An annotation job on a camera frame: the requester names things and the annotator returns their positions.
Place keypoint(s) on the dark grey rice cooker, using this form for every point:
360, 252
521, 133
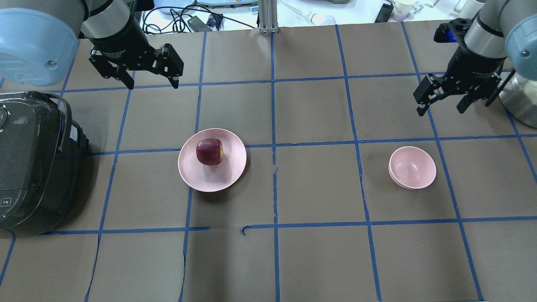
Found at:
41, 148

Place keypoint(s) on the pink bowl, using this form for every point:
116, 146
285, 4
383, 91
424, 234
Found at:
412, 168

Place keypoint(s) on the black power adapter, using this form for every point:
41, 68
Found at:
197, 25

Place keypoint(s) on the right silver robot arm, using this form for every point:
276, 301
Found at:
500, 30

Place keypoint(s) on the white cup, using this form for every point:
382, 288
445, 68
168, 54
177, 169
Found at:
402, 9

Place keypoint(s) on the steel pot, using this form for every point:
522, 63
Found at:
519, 97

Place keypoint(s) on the red apple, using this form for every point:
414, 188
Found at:
209, 152

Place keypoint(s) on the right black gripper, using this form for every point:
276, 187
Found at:
473, 67

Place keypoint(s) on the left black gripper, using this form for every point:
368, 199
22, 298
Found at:
124, 47

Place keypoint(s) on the aluminium frame post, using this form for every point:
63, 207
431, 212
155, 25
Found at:
267, 16

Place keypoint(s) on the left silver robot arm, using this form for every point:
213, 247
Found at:
39, 39

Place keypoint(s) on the pink plate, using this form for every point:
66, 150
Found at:
212, 178

